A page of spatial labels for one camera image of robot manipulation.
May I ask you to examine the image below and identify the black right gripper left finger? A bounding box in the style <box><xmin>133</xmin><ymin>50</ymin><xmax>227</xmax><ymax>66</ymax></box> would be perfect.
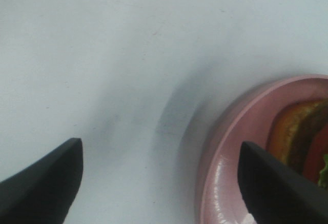
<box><xmin>1</xmin><ymin>138</ymin><xmax>84</xmax><ymax>223</ymax></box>

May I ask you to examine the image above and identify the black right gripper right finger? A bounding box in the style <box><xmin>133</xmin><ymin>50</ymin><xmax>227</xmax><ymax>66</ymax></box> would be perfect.
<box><xmin>237</xmin><ymin>141</ymin><xmax>327</xmax><ymax>223</ymax></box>

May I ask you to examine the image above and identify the pink round plate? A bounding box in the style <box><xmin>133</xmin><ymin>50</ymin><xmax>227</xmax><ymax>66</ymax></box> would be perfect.
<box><xmin>195</xmin><ymin>74</ymin><xmax>327</xmax><ymax>223</ymax></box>

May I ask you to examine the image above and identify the burger with lettuce and tomato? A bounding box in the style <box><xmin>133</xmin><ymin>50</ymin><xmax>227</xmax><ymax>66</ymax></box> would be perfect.
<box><xmin>266</xmin><ymin>99</ymin><xmax>327</xmax><ymax>190</ymax></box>

